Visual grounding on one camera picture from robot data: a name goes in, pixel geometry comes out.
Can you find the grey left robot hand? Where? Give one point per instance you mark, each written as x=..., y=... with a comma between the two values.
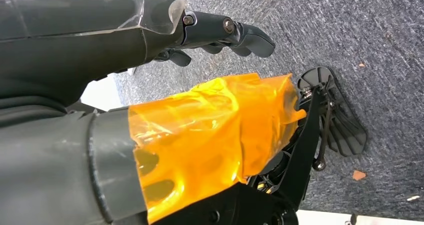
x=66, y=34

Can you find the orange transparent tape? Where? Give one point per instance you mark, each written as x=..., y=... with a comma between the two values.
x=205, y=127

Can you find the tiny orange floor scrap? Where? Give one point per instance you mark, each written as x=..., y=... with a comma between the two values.
x=361, y=64

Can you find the black robot foot plate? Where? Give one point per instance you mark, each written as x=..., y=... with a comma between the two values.
x=351, y=137

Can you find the white furniture beam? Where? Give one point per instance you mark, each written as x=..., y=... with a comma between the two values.
x=381, y=219

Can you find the white floor scrap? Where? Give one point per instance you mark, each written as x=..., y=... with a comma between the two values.
x=413, y=198

